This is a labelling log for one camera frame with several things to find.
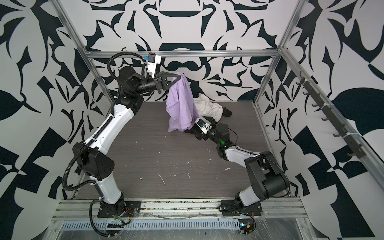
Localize purple cloth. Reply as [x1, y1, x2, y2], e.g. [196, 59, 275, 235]
[166, 72, 199, 133]

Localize white cloth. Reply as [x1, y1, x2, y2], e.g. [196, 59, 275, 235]
[194, 94, 223, 122]

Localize aluminium cage frame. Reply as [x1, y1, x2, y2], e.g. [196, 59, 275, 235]
[49, 0, 384, 199]

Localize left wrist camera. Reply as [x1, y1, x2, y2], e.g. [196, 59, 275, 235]
[144, 53, 162, 79]

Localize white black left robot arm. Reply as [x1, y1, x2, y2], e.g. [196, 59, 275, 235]
[73, 66, 182, 206]

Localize white slotted cable duct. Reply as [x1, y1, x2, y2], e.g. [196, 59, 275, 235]
[59, 218, 241, 231]

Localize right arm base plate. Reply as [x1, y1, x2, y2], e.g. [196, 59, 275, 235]
[218, 199, 263, 217]

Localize black cloth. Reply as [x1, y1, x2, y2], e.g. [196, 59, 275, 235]
[184, 107, 233, 134]

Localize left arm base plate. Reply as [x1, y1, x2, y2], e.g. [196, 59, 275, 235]
[97, 200, 142, 218]

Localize small electronics board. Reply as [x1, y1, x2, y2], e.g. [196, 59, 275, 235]
[239, 219, 256, 236]

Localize black corrugated cable hose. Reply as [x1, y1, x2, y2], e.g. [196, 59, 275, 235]
[61, 51, 145, 238]

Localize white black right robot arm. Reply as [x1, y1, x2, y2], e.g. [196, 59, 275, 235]
[157, 72, 291, 208]

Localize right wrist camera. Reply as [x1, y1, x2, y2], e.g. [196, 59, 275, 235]
[195, 118, 212, 135]

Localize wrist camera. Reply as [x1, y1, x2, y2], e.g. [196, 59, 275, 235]
[144, 53, 162, 79]
[195, 118, 212, 135]

